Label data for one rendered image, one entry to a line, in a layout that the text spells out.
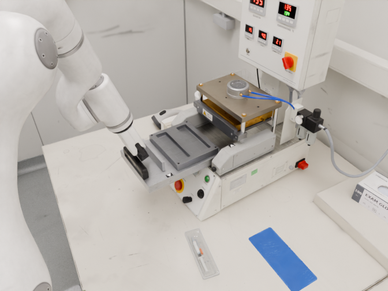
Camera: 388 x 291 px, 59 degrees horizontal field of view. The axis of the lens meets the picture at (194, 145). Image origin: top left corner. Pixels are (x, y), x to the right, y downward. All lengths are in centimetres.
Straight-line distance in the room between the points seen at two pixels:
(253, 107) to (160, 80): 166
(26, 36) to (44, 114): 212
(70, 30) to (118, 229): 76
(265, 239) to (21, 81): 95
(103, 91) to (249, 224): 69
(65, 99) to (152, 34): 178
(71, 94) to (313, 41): 73
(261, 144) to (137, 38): 157
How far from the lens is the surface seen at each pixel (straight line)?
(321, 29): 118
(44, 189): 266
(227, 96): 124
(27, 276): 60
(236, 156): 116
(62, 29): 72
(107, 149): 162
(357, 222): 132
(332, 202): 135
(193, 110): 136
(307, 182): 146
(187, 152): 116
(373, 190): 135
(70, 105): 88
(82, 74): 82
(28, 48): 52
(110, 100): 94
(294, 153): 140
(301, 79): 120
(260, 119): 124
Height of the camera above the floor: 173
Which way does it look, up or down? 38 degrees down
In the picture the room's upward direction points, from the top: 1 degrees counter-clockwise
